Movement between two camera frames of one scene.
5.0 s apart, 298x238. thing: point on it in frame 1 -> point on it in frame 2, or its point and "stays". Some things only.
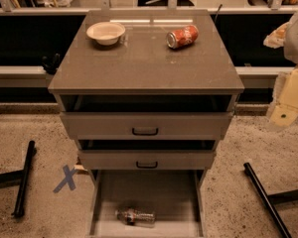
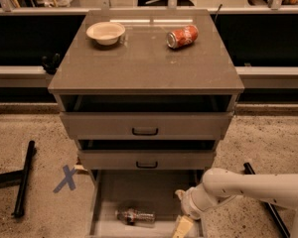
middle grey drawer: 147,155 stays
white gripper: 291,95 -> 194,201
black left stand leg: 19,178 stays
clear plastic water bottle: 135,216 stays
